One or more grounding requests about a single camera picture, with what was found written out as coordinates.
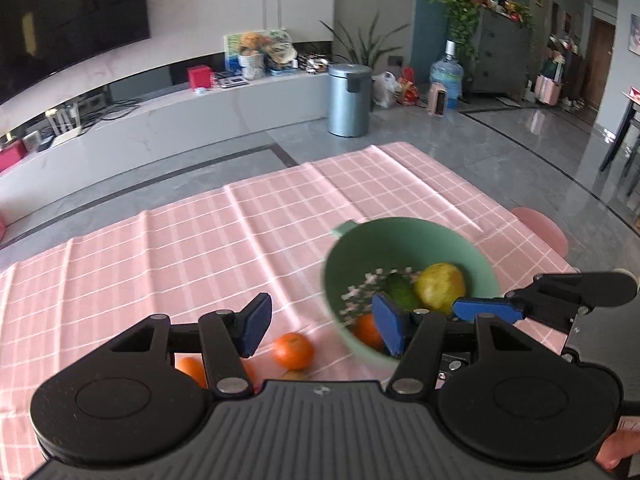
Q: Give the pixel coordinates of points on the green plastic bowl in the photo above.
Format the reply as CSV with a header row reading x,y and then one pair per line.
x,y
388,255

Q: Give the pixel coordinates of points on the teddy bear in bag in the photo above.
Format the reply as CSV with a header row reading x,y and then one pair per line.
x,y
254,55

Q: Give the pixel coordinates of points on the white plastic bag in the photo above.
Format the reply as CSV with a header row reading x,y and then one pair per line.
x,y
385,89

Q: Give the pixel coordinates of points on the pink round stool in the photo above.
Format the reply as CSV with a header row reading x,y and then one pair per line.
x,y
544,228

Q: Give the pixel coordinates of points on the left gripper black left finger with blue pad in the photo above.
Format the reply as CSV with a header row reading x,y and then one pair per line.
x,y
222,339

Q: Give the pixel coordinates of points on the small brown round fruit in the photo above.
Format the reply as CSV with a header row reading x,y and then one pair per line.
x,y
296,375

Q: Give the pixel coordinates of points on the blue-grey trash bin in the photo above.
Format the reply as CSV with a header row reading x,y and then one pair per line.
x,y
350,100

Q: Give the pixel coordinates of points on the white tv console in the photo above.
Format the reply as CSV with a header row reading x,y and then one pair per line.
x,y
159,128

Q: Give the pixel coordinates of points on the blue water jug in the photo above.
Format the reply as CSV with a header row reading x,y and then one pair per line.
x,y
449,73

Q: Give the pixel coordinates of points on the pink checkered tablecloth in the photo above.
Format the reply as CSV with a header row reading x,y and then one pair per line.
x,y
217,250

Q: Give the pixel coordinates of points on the dark dining table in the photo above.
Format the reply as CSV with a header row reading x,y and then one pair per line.
x,y
629,120

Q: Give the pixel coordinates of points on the red box on console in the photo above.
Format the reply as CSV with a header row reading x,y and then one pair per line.
x,y
200,77

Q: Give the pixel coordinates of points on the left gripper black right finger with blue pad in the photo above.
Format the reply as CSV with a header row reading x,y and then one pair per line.
x,y
430,348

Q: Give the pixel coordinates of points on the grey drawer cabinet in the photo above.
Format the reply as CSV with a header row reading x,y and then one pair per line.
x,y
502,51

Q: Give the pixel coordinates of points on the white wifi router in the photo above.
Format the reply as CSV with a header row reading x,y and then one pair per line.
x,y
65,123

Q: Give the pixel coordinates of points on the black flat television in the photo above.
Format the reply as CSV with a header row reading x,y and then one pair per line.
x,y
42,37

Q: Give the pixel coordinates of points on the green cucumber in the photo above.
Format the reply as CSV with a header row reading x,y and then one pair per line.
x,y
401,291

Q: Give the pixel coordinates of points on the yellow-green pear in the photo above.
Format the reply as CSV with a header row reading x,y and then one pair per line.
x,y
439,286

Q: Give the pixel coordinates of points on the long-leaf potted plant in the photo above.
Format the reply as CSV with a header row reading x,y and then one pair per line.
x,y
364,47

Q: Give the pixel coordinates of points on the hanging green pothos plant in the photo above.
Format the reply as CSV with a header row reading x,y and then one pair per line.
x,y
462,19

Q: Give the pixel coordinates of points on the person's hand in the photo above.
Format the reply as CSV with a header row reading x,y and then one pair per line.
x,y
618,446

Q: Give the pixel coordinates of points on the pink small heater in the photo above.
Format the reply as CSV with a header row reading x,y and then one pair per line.
x,y
437,99

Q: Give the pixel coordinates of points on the orange tangerine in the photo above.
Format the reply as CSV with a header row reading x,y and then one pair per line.
x,y
194,367
293,351
365,331

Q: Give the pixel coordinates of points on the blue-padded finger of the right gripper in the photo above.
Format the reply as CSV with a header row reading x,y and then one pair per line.
x,y
469,309

